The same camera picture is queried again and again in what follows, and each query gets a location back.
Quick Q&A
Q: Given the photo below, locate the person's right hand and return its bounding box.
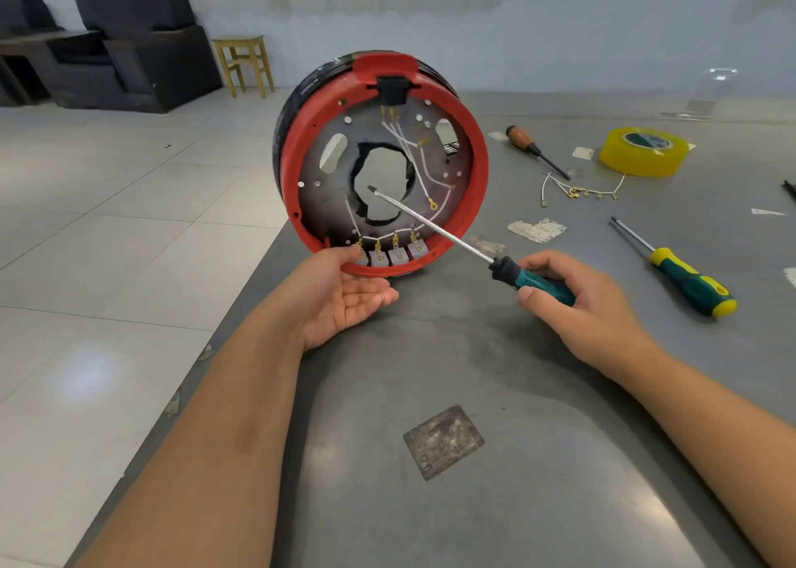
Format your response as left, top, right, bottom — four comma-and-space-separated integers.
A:
513, 250, 663, 382

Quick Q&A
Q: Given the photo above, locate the person's left hand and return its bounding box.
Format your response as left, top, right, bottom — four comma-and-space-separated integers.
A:
276, 244, 402, 352

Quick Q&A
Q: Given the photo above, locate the teal handle screwdriver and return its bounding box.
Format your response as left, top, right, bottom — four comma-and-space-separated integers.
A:
368, 186, 577, 308

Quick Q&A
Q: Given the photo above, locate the green yellow handle screwdriver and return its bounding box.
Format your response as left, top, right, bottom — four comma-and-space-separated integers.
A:
609, 216, 739, 319

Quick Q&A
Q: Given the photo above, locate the red round appliance base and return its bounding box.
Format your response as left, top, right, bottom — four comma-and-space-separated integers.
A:
274, 50, 490, 278

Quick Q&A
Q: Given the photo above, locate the person's left forearm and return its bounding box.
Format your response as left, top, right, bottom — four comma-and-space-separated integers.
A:
75, 310, 313, 568

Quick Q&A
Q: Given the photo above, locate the person's right forearm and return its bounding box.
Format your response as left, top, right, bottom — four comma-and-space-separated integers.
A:
622, 352, 796, 568

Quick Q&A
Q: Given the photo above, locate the crumpled white tape piece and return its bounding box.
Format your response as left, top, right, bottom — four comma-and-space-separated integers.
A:
507, 218, 567, 243

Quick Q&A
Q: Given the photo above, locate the yellow tape roll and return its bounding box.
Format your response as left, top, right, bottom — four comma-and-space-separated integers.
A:
599, 126, 692, 178

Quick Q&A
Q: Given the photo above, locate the small wooden stool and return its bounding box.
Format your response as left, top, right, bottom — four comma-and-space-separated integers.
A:
211, 35, 276, 99

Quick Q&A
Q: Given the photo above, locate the black armchair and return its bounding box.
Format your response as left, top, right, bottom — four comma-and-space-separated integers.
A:
37, 0, 223, 114

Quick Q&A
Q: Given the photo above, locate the dark coffee table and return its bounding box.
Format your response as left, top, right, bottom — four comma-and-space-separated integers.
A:
0, 29, 107, 105

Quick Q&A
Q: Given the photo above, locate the black sofa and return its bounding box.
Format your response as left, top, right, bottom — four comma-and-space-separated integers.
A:
0, 0, 64, 106

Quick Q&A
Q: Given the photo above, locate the orange handle screwdriver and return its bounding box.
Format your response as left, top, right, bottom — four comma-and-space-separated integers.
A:
505, 124, 574, 181

